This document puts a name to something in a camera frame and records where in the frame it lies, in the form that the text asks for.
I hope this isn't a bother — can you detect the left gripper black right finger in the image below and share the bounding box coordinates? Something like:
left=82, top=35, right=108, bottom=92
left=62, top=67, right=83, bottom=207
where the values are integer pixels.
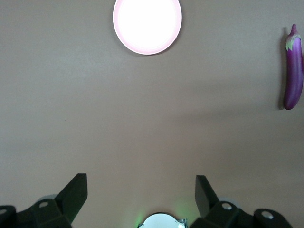
left=189, top=175, right=295, bottom=228

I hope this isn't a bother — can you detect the pink round plate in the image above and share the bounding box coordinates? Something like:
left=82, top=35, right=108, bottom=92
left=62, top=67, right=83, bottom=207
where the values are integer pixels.
left=113, top=0, right=183, bottom=56

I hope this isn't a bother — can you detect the brown table mat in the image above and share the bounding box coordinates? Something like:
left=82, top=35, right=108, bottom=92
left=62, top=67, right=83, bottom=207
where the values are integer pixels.
left=0, top=0, right=304, bottom=228

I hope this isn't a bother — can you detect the long purple eggplant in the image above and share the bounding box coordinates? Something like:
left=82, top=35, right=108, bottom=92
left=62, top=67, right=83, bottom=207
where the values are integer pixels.
left=284, top=23, right=304, bottom=110

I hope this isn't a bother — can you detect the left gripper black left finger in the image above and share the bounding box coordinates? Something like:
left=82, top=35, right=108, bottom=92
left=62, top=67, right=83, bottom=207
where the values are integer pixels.
left=0, top=173, right=88, bottom=228

